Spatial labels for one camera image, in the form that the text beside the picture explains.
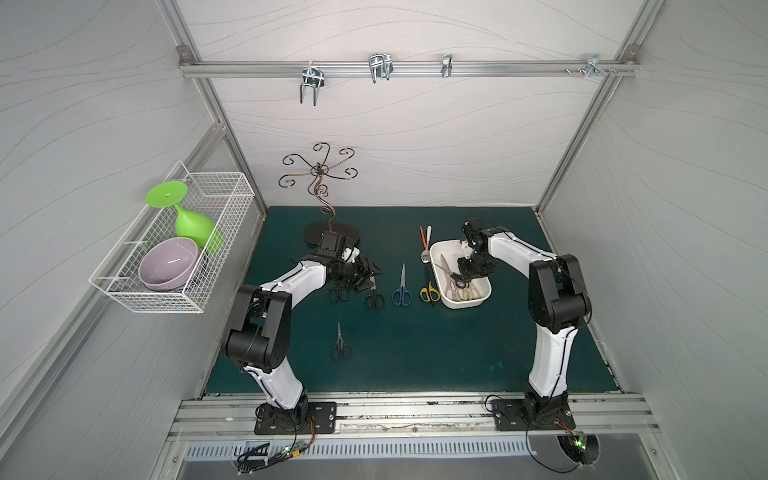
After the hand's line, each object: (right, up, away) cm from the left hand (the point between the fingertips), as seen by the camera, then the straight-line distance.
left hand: (382, 276), depth 88 cm
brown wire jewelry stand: (-21, +28, +7) cm, 36 cm away
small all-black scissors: (-15, -6, +7) cm, 18 cm away
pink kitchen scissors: (+22, -5, +8) cm, 24 cm away
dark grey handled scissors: (-12, -20, -4) cm, 24 cm away
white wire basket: (-44, +23, -8) cm, 50 cm away
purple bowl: (-44, +6, -26) cm, 52 cm away
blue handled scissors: (+6, -7, +7) cm, 12 cm away
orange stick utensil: (+15, +11, +23) cm, 29 cm away
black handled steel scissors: (-3, -8, +6) cm, 11 cm away
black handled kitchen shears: (+26, -3, +9) cm, 28 cm away
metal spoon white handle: (+15, +6, +16) cm, 23 cm away
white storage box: (+24, +7, +15) cm, 29 cm away
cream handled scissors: (+29, -6, +8) cm, 31 cm away
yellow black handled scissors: (+15, -6, +7) cm, 18 cm away
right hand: (+30, 0, +11) cm, 32 cm away
